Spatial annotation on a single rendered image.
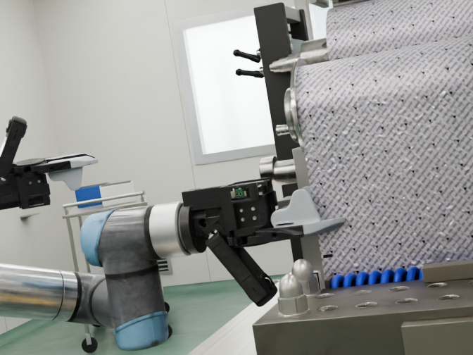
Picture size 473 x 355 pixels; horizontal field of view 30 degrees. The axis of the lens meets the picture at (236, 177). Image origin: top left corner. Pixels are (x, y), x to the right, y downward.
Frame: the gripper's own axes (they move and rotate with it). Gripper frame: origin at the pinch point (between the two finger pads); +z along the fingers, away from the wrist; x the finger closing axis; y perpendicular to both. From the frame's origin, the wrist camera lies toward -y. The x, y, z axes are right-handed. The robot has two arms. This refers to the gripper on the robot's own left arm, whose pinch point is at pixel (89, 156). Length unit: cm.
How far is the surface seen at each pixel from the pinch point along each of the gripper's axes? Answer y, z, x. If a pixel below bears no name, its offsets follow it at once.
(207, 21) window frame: -18, 160, -521
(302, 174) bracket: 0, 23, 54
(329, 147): -5, 24, 63
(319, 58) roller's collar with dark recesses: -14, 35, 35
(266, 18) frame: -21.5, 30.1, 24.6
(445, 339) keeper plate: 11, 23, 91
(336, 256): 9, 23, 64
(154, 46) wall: -3, 120, -547
